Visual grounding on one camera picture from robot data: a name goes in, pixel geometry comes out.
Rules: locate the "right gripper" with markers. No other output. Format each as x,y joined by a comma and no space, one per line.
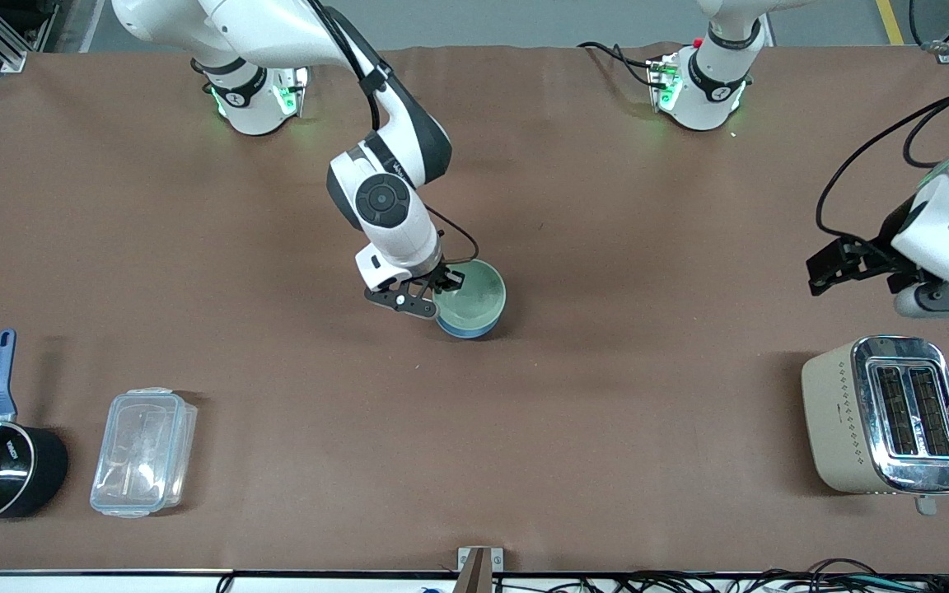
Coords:
435,277

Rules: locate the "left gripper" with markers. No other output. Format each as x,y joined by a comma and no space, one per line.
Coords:
879,247

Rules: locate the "green bowl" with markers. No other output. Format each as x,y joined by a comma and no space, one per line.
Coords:
474,292

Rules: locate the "blue bowl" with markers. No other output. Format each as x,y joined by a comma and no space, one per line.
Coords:
468,331

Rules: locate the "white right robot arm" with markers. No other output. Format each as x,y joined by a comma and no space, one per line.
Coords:
392,198

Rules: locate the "right arm base connector plate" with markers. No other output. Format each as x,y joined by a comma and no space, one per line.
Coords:
292,86

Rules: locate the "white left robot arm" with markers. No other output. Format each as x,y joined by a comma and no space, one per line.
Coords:
709,82

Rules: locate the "left arm base connector plate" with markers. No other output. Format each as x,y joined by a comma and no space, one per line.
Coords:
662,82

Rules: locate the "beige chrome toaster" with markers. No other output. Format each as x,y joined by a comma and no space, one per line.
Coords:
886,416

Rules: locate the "clear plastic lidded container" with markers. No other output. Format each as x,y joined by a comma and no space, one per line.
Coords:
143,451

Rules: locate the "small metal corner bracket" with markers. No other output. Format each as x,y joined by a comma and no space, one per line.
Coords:
940,51

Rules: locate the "metal table edge bracket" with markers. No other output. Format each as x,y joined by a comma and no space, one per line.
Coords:
480,564

